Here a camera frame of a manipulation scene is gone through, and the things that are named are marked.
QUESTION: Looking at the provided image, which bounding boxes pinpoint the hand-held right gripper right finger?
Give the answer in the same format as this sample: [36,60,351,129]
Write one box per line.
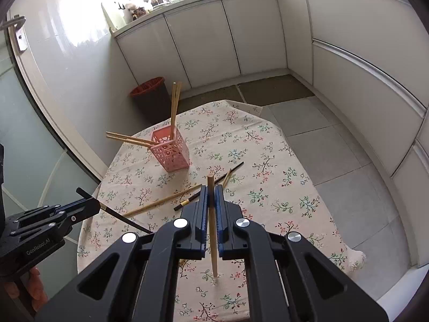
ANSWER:
[216,184,389,322]

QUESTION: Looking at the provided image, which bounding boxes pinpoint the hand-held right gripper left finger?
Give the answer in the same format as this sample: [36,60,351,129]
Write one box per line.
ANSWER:
[34,184,210,322]

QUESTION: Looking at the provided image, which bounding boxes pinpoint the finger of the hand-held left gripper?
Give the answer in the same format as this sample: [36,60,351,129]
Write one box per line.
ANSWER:
[10,213,83,239]
[7,197,102,224]

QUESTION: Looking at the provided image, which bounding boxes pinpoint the black chopstick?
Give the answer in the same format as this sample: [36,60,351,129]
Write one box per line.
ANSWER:
[76,187,155,235]
[173,163,244,211]

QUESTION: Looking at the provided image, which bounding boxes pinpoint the pink perforated utensil holder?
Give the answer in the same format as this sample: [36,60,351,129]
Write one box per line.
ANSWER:
[149,126,190,171]

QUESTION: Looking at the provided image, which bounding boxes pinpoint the person's left hand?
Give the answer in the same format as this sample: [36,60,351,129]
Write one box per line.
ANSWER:
[29,269,49,311]

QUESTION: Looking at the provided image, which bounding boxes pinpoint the floral tablecloth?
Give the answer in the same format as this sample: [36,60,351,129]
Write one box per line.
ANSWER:
[76,100,367,322]

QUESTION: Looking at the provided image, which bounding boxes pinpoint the brown floor mat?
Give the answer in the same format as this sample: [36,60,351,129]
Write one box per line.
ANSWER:
[180,85,246,108]
[236,74,316,107]

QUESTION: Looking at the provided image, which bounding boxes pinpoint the brown trash bin red liner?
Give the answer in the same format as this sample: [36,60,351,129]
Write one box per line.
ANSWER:
[130,76,172,122]

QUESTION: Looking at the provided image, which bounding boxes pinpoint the white kitchen cabinets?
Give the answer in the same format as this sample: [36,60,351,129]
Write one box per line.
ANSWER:
[112,0,429,269]

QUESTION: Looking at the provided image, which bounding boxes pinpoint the metal door handle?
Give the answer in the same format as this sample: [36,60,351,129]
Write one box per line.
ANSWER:
[0,14,28,53]

